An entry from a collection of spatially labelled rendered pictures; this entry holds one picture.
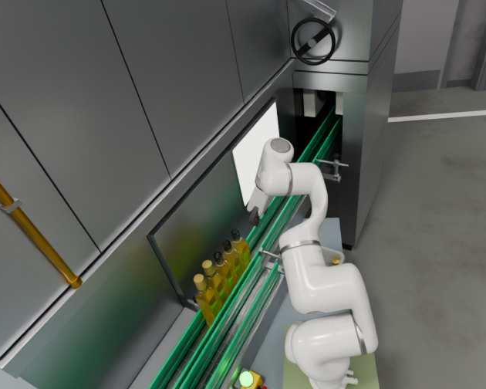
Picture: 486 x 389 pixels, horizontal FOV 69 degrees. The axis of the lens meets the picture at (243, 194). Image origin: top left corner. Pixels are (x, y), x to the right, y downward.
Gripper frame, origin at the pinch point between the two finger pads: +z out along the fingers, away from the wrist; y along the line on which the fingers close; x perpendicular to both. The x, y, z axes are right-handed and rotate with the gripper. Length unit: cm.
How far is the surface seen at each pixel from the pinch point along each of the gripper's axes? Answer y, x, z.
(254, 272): -3.5, 4.5, 40.7
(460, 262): -117, 112, 102
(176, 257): 13.6, -20.2, 26.5
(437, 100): -328, 72, 116
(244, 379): 31, 19, 45
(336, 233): -50, 28, 53
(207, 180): -12.4, -24.8, 13.7
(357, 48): -97, -3, -11
